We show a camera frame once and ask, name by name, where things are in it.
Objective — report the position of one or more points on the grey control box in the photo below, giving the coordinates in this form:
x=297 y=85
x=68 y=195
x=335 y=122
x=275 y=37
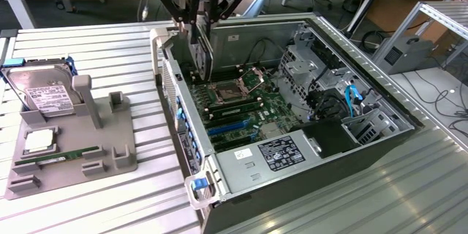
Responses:
x=413 y=56

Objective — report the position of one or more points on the blue case latch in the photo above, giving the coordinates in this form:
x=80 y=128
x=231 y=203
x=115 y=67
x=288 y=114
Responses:
x=199 y=184

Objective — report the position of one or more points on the blue disk carrier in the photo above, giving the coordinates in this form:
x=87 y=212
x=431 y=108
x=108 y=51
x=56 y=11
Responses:
x=12 y=62

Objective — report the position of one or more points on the silver disk bay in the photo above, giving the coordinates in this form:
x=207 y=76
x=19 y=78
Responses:
x=369 y=130

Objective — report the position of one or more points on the metal socket cover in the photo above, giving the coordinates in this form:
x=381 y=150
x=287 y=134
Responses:
x=252 y=76

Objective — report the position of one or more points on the black fan shroud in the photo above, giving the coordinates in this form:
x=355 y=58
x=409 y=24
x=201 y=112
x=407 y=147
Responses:
x=328 y=138

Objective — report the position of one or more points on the grey power supply unit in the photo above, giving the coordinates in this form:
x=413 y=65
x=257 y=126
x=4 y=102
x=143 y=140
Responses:
x=248 y=173

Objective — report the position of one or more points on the installed RAM stick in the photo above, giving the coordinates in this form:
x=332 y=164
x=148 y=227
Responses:
x=233 y=110

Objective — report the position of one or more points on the black RAM slot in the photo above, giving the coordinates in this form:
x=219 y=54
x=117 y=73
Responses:
x=228 y=78
x=227 y=71

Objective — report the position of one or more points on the grey metal box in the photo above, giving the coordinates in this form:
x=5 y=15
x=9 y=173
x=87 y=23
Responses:
x=439 y=9

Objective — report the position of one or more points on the green RAM stick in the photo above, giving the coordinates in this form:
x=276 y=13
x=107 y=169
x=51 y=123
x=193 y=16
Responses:
x=69 y=155

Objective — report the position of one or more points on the black graphics card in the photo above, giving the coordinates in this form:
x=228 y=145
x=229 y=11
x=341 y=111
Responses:
x=203 y=56

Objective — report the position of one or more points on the silver hard disk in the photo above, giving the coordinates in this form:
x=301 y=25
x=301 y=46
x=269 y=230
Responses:
x=44 y=94

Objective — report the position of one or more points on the black expansion slot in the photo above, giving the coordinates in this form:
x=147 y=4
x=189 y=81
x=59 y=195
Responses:
x=233 y=141

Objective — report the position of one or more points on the silver drive cage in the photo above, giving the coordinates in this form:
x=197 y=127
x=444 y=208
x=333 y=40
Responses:
x=296 y=69

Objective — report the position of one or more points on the green motherboard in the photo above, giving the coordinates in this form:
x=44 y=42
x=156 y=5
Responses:
x=277 y=105

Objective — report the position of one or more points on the black tripod pole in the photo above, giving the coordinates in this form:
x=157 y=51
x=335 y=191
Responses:
x=369 y=1

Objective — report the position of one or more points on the grey parts rack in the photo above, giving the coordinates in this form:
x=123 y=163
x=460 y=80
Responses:
x=73 y=141

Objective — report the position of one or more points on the silver CPU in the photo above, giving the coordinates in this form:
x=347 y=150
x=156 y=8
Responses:
x=36 y=141

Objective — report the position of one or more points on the CPU socket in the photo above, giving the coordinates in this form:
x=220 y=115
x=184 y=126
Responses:
x=228 y=92

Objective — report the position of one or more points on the black open PC case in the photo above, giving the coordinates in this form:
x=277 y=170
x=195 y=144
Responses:
x=292 y=204

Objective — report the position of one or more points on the blue expansion slot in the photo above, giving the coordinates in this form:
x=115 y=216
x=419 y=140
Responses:
x=227 y=127

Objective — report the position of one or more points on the silver chipset heatsink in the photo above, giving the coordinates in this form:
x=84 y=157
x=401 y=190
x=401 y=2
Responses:
x=272 y=131

